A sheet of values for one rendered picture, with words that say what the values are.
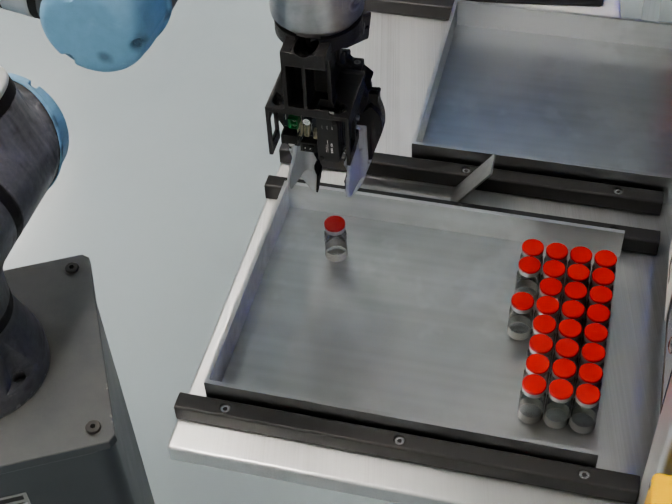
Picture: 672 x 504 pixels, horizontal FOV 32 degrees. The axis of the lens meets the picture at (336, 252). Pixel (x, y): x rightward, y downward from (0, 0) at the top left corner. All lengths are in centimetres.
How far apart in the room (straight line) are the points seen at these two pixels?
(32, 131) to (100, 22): 41
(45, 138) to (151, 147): 146
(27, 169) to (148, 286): 121
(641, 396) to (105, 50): 56
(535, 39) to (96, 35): 75
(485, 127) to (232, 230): 120
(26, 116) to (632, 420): 63
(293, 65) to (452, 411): 34
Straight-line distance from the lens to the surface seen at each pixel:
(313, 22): 91
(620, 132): 132
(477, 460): 100
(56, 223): 253
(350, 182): 103
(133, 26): 78
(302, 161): 107
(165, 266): 239
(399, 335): 110
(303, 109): 95
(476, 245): 118
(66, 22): 80
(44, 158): 119
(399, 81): 137
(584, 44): 143
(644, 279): 117
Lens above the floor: 174
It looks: 47 degrees down
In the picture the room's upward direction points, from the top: 3 degrees counter-clockwise
